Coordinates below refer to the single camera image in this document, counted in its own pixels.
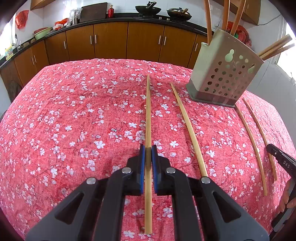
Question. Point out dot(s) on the red floral tablecloth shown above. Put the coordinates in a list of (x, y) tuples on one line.
[(86, 118)]

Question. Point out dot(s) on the brown lower kitchen cabinets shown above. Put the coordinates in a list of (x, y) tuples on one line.
[(121, 38)]

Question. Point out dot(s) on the brown upper cabinets left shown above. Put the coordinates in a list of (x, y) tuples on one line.
[(38, 4)]

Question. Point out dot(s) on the grey perforated utensil holder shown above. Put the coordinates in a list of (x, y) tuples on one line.
[(223, 70)]

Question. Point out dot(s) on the red plastic bag on wall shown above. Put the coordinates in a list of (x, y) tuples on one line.
[(21, 19)]

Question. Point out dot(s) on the black wok right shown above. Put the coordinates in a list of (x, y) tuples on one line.
[(179, 14)]

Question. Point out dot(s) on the black wok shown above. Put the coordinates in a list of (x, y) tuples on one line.
[(149, 9), (179, 14)]

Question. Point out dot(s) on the dark cutting board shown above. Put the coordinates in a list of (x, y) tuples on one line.
[(93, 12)]

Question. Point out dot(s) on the dark bamboo chopstick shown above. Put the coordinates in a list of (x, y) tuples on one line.
[(284, 40)]

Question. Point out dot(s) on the person right hand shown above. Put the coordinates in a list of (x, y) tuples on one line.
[(284, 201)]

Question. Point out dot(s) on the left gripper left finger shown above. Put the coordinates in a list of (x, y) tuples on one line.
[(94, 210)]

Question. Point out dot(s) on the red bag with bottles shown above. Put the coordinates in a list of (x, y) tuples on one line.
[(241, 34)]

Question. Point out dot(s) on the red bottle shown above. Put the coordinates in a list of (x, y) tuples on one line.
[(110, 11)]

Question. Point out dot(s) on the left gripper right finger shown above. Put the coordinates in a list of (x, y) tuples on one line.
[(201, 209)]

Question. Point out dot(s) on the black wok left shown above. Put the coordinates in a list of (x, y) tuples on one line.
[(149, 9)]

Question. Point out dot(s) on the brown upper cabinets right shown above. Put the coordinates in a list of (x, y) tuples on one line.
[(251, 10)]

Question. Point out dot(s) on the green basin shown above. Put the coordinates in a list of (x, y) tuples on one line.
[(40, 33)]

